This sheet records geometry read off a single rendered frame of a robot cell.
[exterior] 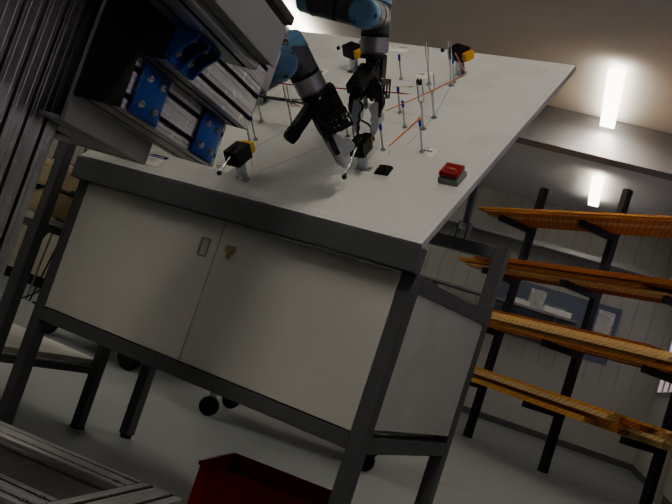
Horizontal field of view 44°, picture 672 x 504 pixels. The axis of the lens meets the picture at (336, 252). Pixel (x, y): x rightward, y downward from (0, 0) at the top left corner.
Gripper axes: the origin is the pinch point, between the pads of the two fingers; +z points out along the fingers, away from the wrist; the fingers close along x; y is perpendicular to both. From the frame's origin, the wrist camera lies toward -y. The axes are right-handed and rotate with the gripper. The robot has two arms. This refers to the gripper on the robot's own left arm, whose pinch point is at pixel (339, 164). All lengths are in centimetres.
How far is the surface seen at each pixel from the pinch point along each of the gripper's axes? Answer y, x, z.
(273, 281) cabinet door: -29.5, -4.2, 17.7
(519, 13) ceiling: 199, 339, 83
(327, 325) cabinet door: -23.0, -20.3, 28.1
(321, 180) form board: -5.3, 9.4, 4.7
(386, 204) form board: 4.9, -9.3, 12.1
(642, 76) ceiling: 269, 337, 168
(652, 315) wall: 352, 636, 599
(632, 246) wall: 380, 688, 527
